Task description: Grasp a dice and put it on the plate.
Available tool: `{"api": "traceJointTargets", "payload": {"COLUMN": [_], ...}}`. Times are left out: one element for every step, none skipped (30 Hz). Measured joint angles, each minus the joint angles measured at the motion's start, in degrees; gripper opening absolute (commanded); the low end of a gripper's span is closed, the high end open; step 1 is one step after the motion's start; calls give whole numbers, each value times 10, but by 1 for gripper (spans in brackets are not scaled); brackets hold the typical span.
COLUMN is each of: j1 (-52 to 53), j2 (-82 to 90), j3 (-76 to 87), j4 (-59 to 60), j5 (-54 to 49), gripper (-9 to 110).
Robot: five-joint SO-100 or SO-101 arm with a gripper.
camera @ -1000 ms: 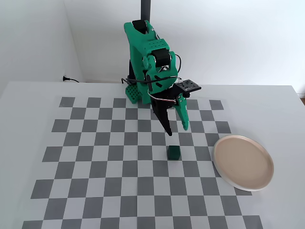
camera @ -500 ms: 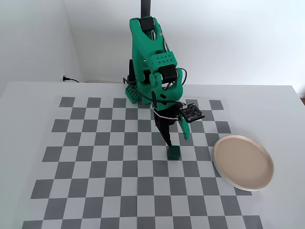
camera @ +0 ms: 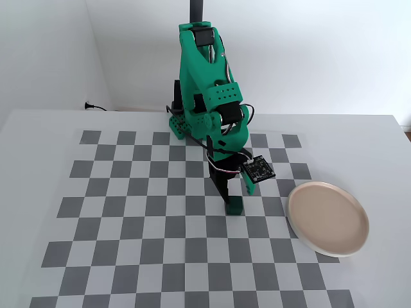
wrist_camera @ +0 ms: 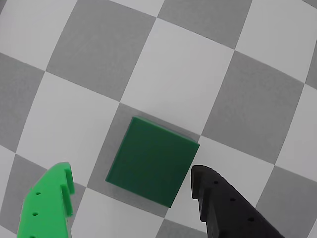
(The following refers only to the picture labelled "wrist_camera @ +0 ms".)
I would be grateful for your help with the dark green cube dice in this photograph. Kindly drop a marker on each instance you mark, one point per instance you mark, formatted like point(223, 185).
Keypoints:
point(152, 161)

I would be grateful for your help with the grey white checkered mat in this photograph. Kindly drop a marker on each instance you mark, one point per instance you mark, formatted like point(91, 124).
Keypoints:
point(185, 62)

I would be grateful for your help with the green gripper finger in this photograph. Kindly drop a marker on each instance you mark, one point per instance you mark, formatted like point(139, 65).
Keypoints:
point(47, 205)

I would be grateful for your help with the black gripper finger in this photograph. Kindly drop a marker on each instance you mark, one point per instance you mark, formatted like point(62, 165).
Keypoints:
point(230, 213)

